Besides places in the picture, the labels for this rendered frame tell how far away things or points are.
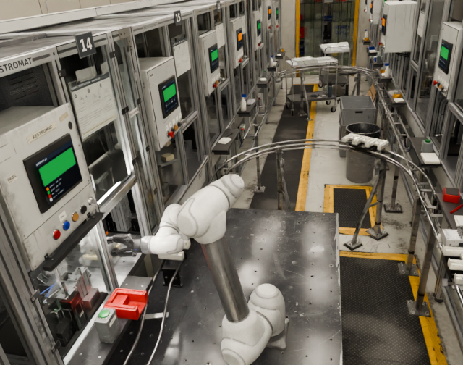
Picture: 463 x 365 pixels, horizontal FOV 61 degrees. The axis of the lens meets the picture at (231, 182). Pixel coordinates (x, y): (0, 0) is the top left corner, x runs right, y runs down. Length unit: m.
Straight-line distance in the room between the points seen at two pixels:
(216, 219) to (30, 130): 0.69
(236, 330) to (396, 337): 1.55
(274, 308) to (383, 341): 1.29
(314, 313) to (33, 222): 1.36
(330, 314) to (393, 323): 1.03
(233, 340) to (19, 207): 0.94
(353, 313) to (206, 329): 1.35
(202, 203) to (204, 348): 0.82
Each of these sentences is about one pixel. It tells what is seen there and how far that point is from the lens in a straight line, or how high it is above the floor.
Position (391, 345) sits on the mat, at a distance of 2.96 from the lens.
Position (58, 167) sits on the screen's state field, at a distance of 1.53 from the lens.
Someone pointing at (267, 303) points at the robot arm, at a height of 0.94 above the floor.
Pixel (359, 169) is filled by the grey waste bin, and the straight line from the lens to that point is 4.71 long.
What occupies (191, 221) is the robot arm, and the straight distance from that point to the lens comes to 1.39.
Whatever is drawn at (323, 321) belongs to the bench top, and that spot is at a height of 0.68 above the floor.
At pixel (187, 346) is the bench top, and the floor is 0.68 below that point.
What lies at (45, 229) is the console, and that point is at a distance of 1.54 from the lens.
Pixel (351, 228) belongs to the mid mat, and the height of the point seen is 0.01.
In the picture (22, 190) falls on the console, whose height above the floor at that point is 1.64.
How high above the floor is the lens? 2.19
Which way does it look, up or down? 27 degrees down
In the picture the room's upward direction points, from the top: 5 degrees counter-clockwise
